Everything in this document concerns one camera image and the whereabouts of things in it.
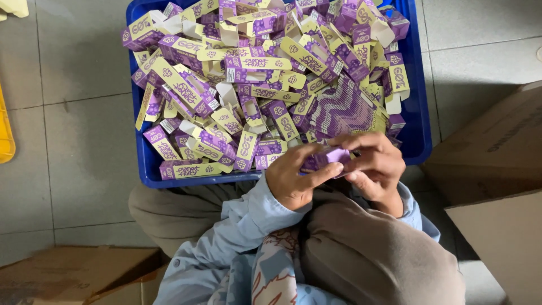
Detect person's left hand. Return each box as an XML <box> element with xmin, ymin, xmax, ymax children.
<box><xmin>265</xmin><ymin>143</ymin><xmax>345</xmax><ymax>212</ymax></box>

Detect person's right hand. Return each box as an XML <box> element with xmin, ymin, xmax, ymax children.
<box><xmin>327</xmin><ymin>132</ymin><xmax>407</xmax><ymax>219</ymax></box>

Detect small purple carton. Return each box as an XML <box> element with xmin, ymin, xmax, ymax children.
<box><xmin>299</xmin><ymin>146</ymin><xmax>352</xmax><ymax>175</ymax></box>

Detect blue plastic crate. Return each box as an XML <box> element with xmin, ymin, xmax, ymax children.
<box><xmin>126</xmin><ymin>0</ymin><xmax>433</xmax><ymax>189</ymax></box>

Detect stack of flat purple cartons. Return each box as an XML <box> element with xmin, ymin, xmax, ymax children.
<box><xmin>310</xmin><ymin>73</ymin><xmax>388</xmax><ymax>140</ymax></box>

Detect person's beige trousers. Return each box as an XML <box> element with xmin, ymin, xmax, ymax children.
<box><xmin>128</xmin><ymin>181</ymin><xmax>466</xmax><ymax>305</ymax></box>

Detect patterned blue red scarf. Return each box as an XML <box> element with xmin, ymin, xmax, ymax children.
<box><xmin>219</xmin><ymin>228</ymin><xmax>349</xmax><ymax>305</ymax></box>

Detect heap of purple yellow cartons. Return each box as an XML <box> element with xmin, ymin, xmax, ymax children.
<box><xmin>121</xmin><ymin>0</ymin><xmax>411</xmax><ymax>181</ymax></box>

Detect large brown cardboard box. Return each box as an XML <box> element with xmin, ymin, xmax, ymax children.
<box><xmin>421</xmin><ymin>80</ymin><xmax>542</xmax><ymax>206</ymax></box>

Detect plain brown cardboard box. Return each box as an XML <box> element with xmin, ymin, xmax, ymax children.
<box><xmin>445</xmin><ymin>188</ymin><xmax>542</xmax><ymax>305</ymax></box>

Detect flattened worn cardboard box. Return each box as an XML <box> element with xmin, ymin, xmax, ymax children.
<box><xmin>0</xmin><ymin>245</ymin><xmax>171</xmax><ymax>305</ymax></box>

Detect yellow plastic crate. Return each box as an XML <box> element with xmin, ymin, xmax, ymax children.
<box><xmin>0</xmin><ymin>82</ymin><xmax>17</xmax><ymax>165</ymax></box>

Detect pale yellow plastic object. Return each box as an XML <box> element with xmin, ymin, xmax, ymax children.
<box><xmin>0</xmin><ymin>0</ymin><xmax>30</xmax><ymax>22</ymax></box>

